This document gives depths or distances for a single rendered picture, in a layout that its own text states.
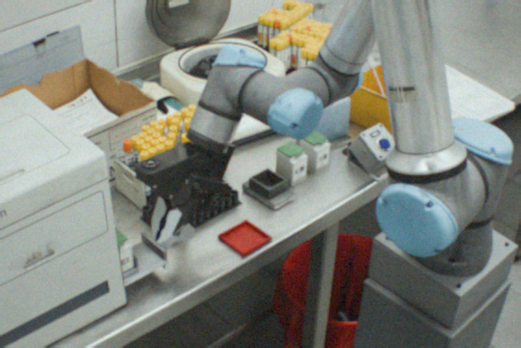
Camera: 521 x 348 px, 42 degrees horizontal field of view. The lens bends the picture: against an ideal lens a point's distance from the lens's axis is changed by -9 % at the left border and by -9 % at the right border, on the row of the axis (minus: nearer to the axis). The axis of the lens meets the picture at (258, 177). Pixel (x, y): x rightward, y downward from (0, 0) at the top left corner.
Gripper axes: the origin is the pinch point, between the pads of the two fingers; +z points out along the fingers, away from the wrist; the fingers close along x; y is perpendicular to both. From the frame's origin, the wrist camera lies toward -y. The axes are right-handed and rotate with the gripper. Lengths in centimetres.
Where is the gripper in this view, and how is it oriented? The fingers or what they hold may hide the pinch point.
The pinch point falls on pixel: (156, 245)
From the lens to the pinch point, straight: 123.8
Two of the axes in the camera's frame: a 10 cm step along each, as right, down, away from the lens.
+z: -3.8, 9.0, 2.2
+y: 6.3, 0.8, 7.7
